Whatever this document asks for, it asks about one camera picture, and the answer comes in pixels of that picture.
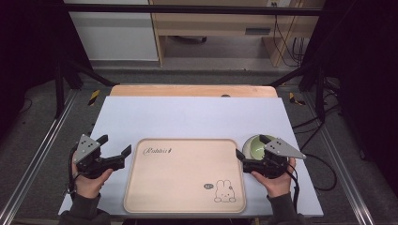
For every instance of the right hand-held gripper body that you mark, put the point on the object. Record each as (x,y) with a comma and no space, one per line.
(280,149)

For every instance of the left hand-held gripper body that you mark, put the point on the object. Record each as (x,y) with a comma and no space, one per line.
(87,148)

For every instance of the green bowl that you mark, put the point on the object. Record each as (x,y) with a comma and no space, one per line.
(255,148)

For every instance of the beige tray with rabbit print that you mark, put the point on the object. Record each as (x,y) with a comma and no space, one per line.
(181,178)

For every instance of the person's right hand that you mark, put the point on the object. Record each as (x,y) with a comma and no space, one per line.
(278,186)

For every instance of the person's left hand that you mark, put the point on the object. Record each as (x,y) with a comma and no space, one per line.
(89,186)

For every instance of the yellow black tape strip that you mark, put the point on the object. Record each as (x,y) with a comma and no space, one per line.
(294,98)
(94,97)

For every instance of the white table board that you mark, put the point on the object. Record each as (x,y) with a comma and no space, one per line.
(187,118)

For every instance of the wooden table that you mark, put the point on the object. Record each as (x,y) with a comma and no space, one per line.
(187,90)

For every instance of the white cabinet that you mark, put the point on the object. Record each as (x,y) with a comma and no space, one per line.
(115,34)

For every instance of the black curtain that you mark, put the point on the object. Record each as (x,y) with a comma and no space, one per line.
(28,53)
(366,78)

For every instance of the wooden desk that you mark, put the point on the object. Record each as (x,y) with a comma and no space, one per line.
(219,22)

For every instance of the metal floor rail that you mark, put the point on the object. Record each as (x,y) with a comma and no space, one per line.
(37,156)
(341,168)

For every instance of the black frame stand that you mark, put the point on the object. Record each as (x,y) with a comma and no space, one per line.
(319,93)
(59,90)

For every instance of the black horizontal frame bar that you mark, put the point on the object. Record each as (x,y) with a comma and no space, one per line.
(187,9)

